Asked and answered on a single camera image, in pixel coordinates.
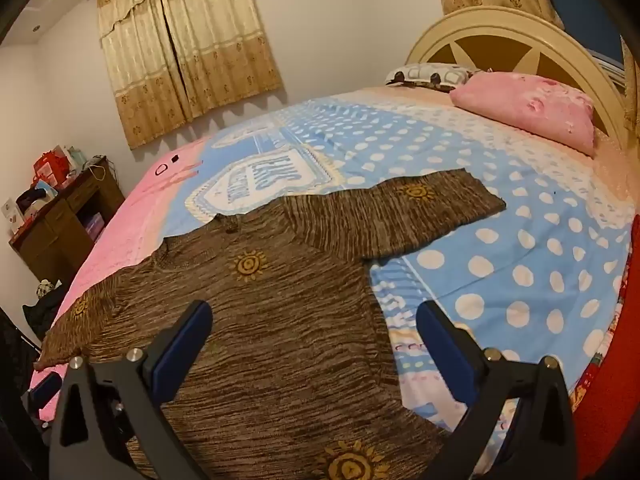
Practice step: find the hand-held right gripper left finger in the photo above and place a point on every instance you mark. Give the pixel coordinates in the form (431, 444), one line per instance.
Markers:
(184, 357)

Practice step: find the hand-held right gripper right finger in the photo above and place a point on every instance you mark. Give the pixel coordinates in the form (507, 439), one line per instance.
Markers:
(444, 352)

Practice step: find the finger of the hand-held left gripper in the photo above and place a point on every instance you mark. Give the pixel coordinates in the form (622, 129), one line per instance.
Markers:
(45, 389)

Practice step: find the brown knit sweater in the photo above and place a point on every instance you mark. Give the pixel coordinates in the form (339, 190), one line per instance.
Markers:
(280, 320)

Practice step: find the black bag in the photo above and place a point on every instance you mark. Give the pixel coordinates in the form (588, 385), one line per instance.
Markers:
(45, 310)

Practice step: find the pink and blue bed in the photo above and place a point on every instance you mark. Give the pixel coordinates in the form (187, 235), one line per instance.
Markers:
(500, 220)

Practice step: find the brown wooden desk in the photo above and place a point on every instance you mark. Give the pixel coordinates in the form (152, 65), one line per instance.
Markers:
(60, 230)

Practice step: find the red quilt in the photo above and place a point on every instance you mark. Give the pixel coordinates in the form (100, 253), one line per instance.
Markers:
(610, 410)

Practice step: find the dark bag on desk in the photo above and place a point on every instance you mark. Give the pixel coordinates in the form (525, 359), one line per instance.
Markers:
(31, 200)

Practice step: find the peach bed sheet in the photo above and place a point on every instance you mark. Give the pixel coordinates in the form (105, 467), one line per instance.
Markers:
(612, 170)

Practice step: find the pink pillow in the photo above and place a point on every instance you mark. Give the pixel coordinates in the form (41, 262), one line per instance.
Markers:
(530, 107)

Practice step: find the white patterned pillow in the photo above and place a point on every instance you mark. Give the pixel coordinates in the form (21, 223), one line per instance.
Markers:
(432, 75)

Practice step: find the wide beige curtain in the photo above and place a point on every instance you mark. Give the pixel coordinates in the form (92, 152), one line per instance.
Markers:
(195, 50)

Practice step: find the cream wooden headboard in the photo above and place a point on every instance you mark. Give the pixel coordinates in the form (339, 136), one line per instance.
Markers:
(500, 17)

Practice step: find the dark blue window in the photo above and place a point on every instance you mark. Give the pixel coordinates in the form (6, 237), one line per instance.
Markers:
(580, 5)

